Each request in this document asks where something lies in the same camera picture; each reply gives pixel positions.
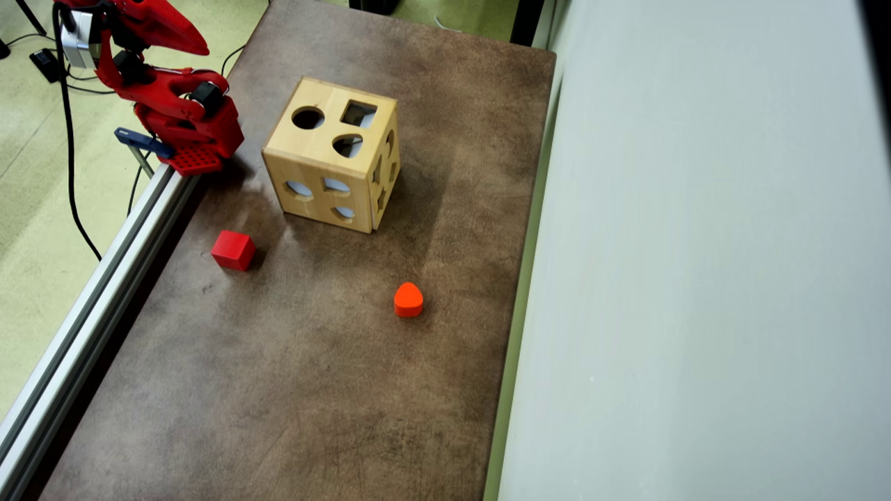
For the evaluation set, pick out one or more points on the red cube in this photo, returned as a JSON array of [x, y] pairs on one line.
[[233, 249]]

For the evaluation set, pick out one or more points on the dark vertical post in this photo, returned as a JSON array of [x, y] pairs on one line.
[[527, 21]]

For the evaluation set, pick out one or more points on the black power adapter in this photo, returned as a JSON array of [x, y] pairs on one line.
[[46, 65]]

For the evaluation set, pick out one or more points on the black tripod leg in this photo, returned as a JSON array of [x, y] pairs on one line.
[[31, 17]]

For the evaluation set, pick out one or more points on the dark object behind table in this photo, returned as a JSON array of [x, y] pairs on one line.
[[374, 5]]

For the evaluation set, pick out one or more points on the wooden shape sorter box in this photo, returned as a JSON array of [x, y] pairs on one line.
[[317, 160]]

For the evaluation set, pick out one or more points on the orange rounded block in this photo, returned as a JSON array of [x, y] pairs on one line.
[[408, 299]]

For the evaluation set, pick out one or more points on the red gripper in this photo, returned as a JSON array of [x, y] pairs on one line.
[[169, 32]]

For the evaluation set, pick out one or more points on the blue clamp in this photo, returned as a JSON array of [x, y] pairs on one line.
[[143, 140]]

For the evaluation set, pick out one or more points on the red robot arm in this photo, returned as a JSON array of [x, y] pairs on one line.
[[174, 104]]

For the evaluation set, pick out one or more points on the aluminium profile rail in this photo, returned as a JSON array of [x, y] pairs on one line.
[[90, 306]]

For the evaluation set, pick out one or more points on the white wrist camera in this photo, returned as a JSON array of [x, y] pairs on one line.
[[78, 40]]

